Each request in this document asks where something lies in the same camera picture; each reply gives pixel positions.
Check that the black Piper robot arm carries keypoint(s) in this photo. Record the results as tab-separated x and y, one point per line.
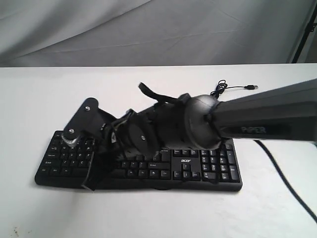
204	122

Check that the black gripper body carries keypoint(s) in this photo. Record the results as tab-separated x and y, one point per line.
161	126

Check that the black Acer keyboard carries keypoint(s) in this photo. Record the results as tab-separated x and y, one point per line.
211	170

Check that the black tripod stand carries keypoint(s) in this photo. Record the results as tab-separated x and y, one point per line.
309	28

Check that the grey fabric backdrop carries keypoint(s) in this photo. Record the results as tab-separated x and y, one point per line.
74	33

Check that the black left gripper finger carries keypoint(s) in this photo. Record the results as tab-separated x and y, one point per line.
98	168

